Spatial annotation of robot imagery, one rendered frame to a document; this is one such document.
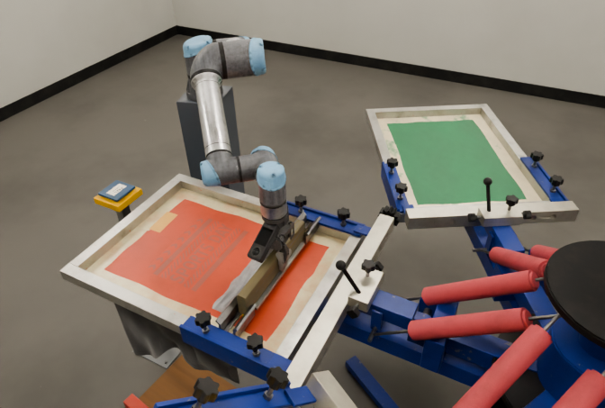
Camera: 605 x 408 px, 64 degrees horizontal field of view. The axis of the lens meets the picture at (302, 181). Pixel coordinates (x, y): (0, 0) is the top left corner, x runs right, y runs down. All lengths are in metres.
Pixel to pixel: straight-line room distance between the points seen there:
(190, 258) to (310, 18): 4.16
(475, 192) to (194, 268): 1.07
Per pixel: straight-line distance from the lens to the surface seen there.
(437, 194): 1.91
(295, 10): 5.56
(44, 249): 3.46
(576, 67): 5.00
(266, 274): 1.43
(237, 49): 1.57
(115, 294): 1.57
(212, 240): 1.71
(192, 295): 1.55
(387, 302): 1.38
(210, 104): 1.47
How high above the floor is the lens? 2.09
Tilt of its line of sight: 36 degrees down
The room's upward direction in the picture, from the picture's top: 2 degrees counter-clockwise
